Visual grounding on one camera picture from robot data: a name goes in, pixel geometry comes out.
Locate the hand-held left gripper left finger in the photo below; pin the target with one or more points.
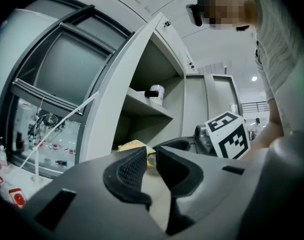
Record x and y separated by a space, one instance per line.
92 184

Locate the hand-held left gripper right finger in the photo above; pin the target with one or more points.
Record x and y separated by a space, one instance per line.
217 196

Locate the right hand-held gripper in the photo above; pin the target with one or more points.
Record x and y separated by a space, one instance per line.
229 134

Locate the yellow snack packet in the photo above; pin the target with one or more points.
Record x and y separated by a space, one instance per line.
132 144

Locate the white cotton swab jar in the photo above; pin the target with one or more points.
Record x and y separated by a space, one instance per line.
159 91

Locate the white marker pen black cap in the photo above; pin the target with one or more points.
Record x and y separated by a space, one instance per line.
152 94

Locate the locker door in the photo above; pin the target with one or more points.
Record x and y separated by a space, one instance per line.
217 99

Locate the grey wall cabinet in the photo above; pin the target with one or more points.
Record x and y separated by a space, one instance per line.
109 96

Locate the person's right forearm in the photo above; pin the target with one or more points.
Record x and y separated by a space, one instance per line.
264 136

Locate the dark cola bottle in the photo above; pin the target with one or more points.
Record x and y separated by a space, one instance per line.
60 162

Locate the metal railing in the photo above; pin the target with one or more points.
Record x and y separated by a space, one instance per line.
254 106

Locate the small clear bottle red label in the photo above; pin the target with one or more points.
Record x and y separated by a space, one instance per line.
3 156

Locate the round ceiling light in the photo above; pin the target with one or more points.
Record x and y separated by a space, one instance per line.
254 78

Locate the dark framed glass window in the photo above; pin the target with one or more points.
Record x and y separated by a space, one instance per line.
67 66

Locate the person in grey shirt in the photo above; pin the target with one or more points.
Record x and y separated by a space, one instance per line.
279 46

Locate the person's head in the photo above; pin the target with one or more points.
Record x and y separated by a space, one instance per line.
224 6

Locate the black head camera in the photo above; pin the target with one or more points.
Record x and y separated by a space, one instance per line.
195 14

